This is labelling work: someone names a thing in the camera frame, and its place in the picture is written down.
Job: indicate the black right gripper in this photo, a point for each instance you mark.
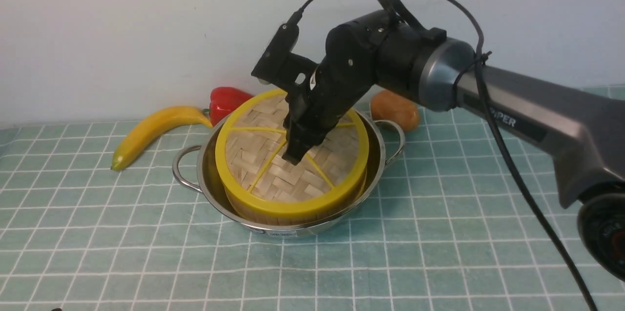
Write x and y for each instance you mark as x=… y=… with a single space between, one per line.
x=342 y=77

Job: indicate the woven bamboo lid yellow rim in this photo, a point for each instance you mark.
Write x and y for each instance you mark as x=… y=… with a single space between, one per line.
x=249 y=151

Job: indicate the bamboo steamer basket yellow rim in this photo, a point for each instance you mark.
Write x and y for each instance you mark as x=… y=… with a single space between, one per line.
x=262 y=211

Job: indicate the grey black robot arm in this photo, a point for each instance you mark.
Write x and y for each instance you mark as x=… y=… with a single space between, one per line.
x=583 y=133

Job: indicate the stainless steel pot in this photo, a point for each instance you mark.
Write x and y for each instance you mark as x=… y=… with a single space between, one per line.
x=211 y=186

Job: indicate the red bell pepper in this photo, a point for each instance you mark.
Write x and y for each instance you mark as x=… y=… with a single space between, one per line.
x=223 y=101

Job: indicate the brown potato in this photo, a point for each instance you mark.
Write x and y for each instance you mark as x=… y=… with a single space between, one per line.
x=390 y=106

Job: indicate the yellow banana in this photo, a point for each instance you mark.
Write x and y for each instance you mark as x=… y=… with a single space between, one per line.
x=152 y=127

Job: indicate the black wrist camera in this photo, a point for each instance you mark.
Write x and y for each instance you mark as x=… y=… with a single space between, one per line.
x=278 y=65

